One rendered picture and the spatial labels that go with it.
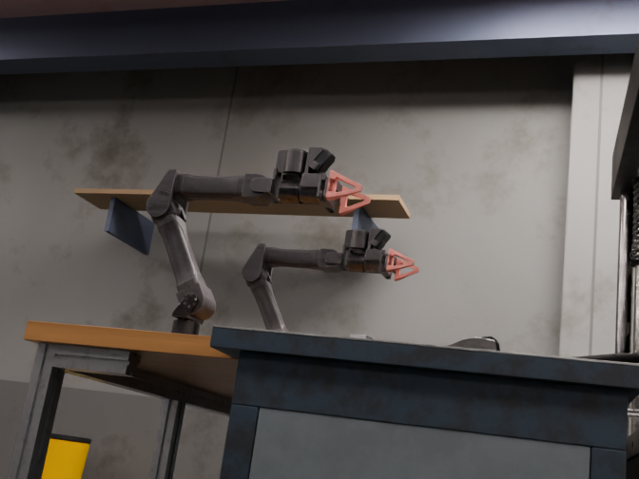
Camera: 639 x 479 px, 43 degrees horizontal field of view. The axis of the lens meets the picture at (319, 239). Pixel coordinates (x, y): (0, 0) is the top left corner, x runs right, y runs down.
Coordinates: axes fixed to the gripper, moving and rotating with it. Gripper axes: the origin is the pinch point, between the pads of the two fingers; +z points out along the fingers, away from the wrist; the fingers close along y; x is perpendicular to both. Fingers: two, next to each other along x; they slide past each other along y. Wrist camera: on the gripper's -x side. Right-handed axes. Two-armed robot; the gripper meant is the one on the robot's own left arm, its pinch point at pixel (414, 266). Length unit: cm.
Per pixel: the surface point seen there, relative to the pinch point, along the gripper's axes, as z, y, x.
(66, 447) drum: -228, 180, 69
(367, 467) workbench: 19, -97, 60
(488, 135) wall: -16, 229, -148
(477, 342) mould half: 26, -36, 28
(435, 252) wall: -40, 229, -72
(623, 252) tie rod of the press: 60, 94, -36
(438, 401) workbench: 29, -97, 48
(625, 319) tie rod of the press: 62, 93, -10
